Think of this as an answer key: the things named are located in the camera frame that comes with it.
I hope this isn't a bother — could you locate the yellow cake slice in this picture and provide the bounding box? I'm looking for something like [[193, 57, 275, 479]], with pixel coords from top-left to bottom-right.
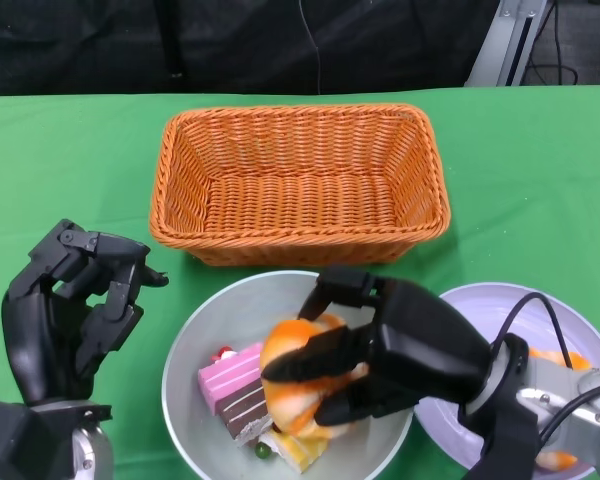
[[257, 429, 331, 474]]

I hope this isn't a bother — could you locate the lavender round plate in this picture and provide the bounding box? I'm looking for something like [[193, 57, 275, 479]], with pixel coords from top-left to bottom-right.
[[413, 282, 600, 480]]

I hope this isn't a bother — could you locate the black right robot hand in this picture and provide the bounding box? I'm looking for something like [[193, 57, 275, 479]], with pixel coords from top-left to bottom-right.
[[259, 266, 492, 429]]

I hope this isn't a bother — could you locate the green tablecloth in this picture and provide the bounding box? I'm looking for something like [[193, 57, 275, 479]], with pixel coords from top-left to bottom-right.
[[0, 84, 600, 480]]

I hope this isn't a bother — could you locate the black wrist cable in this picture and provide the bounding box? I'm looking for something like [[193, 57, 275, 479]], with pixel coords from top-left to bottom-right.
[[494, 292, 574, 371]]

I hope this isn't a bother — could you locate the orange wicker basket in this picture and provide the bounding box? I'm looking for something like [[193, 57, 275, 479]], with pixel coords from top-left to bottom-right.
[[148, 103, 452, 267]]

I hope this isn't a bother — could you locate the black backdrop curtain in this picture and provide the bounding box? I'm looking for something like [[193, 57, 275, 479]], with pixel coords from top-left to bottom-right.
[[0, 0, 501, 99]]

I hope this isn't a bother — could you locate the pink cake slice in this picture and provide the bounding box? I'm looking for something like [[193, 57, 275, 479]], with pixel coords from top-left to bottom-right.
[[198, 342, 266, 414]]

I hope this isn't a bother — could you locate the black backdrop stand pole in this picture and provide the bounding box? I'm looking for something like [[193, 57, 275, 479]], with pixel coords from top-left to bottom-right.
[[164, 0, 189, 84]]

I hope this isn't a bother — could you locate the orange striped ring bread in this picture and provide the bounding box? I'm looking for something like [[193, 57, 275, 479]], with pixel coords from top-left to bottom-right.
[[259, 312, 371, 441], [529, 347, 592, 471]]

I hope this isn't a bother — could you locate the grey-green round bowl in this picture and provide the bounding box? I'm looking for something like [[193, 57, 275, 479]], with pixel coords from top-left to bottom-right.
[[160, 271, 415, 480]]

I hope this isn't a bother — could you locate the black floor cable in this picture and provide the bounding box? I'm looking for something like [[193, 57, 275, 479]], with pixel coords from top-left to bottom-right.
[[527, 0, 581, 89]]

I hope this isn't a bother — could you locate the chocolate cake slice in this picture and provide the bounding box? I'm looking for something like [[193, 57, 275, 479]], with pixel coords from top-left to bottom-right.
[[217, 382, 275, 449]]

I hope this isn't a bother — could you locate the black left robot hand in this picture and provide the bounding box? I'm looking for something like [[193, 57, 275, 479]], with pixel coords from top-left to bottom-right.
[[2, 218, 170, 406]]

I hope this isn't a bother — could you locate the thin black hanging cable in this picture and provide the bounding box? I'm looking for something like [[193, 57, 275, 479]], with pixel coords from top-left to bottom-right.
[[297, 0, 326, 97]]

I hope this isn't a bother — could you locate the aluminium frame post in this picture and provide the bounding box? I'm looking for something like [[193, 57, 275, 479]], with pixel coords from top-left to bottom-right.
[[465, 0, 550, 90]]

